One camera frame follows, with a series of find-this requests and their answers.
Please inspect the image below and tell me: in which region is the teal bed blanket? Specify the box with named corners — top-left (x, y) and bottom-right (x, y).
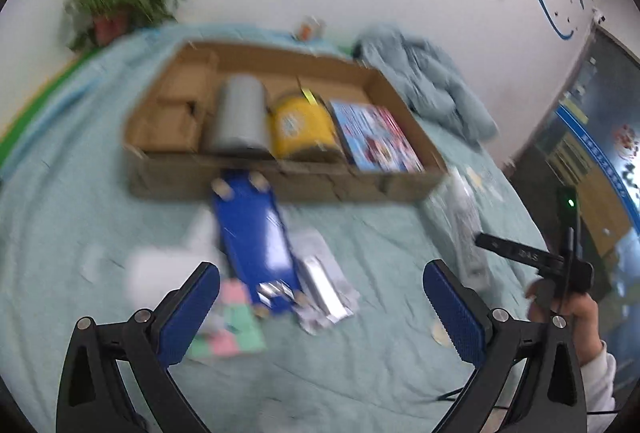
top-left (0, 23), bottom-right (551, 433)

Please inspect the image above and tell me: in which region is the white plastic bottle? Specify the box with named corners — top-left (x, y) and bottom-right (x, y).
top-left (430, 168), bottom-right (488, 289)

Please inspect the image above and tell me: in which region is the large cardboard box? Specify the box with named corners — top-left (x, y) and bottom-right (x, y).
top-left (122, 40), bottom-right (448, 204)

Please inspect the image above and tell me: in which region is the silver metal cylinder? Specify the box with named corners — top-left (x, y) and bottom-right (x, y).
top-left (202, 74), bottom-right (273, 158)

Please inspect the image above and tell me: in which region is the green mat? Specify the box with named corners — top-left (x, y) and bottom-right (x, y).
top-left (0, 48), bottom-right (98, 154)

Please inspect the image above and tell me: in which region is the yellow can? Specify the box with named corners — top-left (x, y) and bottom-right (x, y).
top-left (270, 85), bottom-right (346, 162)

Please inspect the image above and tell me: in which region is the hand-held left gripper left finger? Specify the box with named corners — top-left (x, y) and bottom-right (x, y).
top-left (56, 261), bottom-right (221, 433)

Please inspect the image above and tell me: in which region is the light blue folded quilt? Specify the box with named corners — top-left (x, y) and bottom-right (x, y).
top-left (352, 25), bottom-right (501, 144)

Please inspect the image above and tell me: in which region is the pastel sponge block pack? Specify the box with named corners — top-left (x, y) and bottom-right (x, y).
top-left (187, 278), bottom-right (268, 361)

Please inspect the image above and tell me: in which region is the silver foil packet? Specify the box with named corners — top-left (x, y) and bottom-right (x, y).
top-left (287, 230), bottom-right (361, 336)

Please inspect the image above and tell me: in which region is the colourful comic book box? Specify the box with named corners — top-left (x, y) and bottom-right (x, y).
top-left (330, 100), bottom-right (425, 174)

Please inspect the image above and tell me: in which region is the dark glass door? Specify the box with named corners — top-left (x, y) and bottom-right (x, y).
top-left (510, 25), bottom-right (640, 314)

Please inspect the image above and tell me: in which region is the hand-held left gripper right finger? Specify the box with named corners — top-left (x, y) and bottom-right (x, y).
top-left (422, 259), bottom-right (588, 433)

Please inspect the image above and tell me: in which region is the person's right forearm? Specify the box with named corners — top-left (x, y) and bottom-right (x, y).
top-left (575, 340), bottom-right (619, 416)

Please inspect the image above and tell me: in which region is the blue refill pouch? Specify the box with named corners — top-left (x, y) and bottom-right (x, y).
top-left (210, 172), bottom-right (303, 316)

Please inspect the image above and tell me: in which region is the white paper roll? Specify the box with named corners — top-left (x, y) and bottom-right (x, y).
top-left (125, 248), bottom-right (201, 309)

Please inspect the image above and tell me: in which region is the small jar with orange label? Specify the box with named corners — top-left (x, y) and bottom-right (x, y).
top-left (298, 15), bottom-right (325, 41)

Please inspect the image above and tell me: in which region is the person's right hand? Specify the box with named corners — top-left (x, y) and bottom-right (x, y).
top-left (525, 279), bottom-right (601, 364)

